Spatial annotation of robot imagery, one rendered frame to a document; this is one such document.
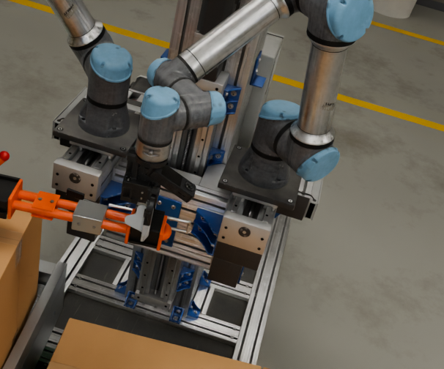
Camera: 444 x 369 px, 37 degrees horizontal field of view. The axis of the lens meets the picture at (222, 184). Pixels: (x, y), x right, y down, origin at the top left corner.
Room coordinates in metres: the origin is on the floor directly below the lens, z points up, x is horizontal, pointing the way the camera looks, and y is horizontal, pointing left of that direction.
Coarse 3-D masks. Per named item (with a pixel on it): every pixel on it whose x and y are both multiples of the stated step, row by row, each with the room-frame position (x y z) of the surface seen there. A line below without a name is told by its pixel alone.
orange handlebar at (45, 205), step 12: (24, 192) 1.20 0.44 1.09; (12, 204) 1.15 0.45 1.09; (24, 204) 1.16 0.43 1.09; (36, 204) 1.16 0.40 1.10; (48, 204) 1.17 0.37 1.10; (60, 204) 1.19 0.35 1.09; (72, 204) 1.20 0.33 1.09; (36, 216) 1.15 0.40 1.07; (48, 216) 1.15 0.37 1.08; (60, 216) 1.16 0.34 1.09; (72, 216) 1.16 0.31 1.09; (108, 216) 1.20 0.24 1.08; (120, 216) 1.21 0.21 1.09; (108, 228) 1.16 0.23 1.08; (120, 228) 1.16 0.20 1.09; (168, 228) 1.20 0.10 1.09
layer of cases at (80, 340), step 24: (72, 336) 1.28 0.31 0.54; (96, 336) 1.30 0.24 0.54; (120, 336) 1.32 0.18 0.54; (72, 360) 1.20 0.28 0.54; (96, 360) 1.22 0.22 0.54; (120, 360) 1.24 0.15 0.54; (144, 360) 1.26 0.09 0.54; (168, 360) 1.28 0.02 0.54; (192, 360) 1.30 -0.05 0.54; (216, 360) 1.33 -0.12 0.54
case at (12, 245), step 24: (24, 216) 1.27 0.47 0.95; (0, 240) 1.16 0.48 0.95; (24, 240) 1.22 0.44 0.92; (0, 264) 1.09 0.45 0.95; (24, 264) 1.23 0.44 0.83; (0, 288) 1.05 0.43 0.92; (24, 288) 1.24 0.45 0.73; (0, 312) 1.05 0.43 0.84; (24, 312) 1.25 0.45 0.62; (0, 336) 1.05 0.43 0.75; (0, 360) 1.06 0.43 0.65
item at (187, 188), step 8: (160, 168) 1.19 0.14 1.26; (168, 168) 1.21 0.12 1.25; (152, 176) 1.18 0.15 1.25; (160, 176) 1.18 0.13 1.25; (168, 176) 1.19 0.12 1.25; (176, 176) 1.21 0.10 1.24; (160, 184) 1.18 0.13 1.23; (168, 184) 1.18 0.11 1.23; (176, 184) 1.18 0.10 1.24; (184, 184) 1.20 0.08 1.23; (192, 184) 1.22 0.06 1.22; (176, 192) 1.18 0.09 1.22; (184, 192) 1.18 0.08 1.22; (192, 192) 1.20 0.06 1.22; (184, 200) 1.18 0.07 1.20
